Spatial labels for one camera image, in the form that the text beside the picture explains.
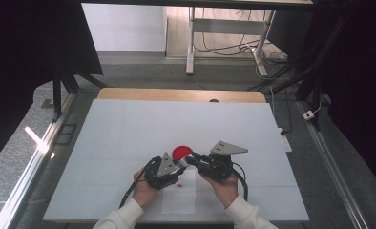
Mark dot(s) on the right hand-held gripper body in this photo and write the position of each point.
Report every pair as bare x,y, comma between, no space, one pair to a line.
218,165

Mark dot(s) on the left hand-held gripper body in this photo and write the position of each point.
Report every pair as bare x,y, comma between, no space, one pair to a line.
165,168

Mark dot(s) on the blue stamp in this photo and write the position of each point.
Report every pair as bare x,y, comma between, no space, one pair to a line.
181,163

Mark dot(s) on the red round ink pad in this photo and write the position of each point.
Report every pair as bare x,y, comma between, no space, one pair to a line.
180,152

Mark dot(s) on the person's right hand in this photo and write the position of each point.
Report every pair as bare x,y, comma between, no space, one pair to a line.
225,191

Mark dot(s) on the person's left hand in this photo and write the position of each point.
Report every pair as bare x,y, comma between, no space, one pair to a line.
143,194

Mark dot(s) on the white paper sheet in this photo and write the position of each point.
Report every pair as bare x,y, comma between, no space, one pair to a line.
179,200

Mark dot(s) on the white table cover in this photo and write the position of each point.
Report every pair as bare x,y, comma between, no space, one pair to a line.
144,127

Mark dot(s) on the wooden table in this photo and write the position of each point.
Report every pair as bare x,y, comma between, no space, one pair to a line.
176,94

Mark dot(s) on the white plug adapter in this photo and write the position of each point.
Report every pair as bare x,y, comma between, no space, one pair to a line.
308,115

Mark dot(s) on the black metal stand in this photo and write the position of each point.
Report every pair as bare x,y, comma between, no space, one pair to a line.
307,89

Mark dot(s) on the black tripod stand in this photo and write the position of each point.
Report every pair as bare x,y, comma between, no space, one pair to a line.
57,95

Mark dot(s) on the black curtain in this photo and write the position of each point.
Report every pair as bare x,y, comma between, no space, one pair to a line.
361,79
17,63

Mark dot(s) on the aluminium floor rail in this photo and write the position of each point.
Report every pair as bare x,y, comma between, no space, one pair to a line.
27,178
332,165

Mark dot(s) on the white desk frame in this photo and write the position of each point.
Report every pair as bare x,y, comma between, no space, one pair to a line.
227,26

